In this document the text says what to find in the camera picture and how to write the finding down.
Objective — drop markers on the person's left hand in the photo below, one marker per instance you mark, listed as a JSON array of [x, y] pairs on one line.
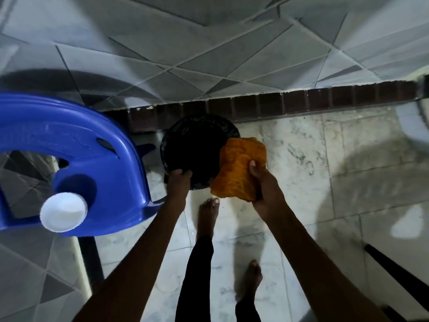
[[177, 191]]

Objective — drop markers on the person's right hand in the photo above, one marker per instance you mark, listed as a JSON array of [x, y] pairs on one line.
[[268, 194]]

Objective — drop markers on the person's right thumb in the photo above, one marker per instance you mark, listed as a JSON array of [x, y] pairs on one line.
[[253, 169]]

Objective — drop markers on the person's left fingers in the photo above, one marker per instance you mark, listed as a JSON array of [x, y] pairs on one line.
[[179, 174]]

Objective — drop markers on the orange cloth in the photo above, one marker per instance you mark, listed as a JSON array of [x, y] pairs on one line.
[[238, 170]]

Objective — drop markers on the black lined trash bin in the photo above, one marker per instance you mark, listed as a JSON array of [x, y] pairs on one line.
[[194, 147]]

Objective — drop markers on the person's left forearm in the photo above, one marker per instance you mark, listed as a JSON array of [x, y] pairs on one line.
[[134, 271]]

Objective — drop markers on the person's right forearm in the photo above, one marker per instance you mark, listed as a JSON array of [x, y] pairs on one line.
[[318, 271]]

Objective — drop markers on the blue plastic chair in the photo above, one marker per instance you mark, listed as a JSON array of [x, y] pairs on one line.
[[100, 157]]

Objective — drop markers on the person's left leg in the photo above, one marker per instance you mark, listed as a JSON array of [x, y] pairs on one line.
[[197, 264]]

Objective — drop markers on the person's leg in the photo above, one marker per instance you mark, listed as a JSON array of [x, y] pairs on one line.
[[197, 264], [248, 288]]

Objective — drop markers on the person's right leg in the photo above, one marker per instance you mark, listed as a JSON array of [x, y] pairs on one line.
[[248, 288]]

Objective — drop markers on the white plastic cup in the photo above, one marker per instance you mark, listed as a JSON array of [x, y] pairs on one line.
[[63, 212]]

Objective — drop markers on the white plastic container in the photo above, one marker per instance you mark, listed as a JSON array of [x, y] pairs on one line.
[[414, 122]]

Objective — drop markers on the black pole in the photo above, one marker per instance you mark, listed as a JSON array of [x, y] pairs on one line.
[[398, 276]]

